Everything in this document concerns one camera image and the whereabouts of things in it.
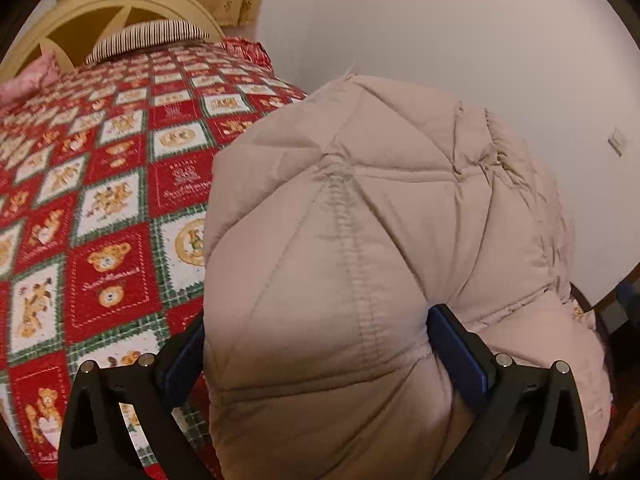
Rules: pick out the red bear-print quilt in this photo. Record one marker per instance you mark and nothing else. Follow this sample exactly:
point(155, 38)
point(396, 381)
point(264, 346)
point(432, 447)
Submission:
point(110, 270)

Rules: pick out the striped pillow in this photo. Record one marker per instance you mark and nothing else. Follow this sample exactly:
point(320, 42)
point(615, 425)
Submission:
point(150, 35)

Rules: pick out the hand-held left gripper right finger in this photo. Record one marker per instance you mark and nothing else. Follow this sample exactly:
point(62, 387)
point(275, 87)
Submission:
point(460, 360)

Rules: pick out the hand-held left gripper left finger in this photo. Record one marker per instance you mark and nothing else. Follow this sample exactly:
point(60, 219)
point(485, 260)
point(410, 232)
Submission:
point(182, 366)

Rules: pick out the beige puffer jacket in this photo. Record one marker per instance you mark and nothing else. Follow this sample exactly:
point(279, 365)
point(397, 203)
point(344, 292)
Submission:
point(350, 260)

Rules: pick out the cream wooden headboard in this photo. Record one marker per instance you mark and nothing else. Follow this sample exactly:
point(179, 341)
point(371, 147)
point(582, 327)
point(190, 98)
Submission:
point(75, 10)

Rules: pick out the blue object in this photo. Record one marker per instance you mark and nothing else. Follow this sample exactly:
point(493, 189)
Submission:
point(629, 297)

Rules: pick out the white wall switch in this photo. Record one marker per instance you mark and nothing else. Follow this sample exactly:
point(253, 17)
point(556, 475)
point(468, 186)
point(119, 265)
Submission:
point(617, 141)

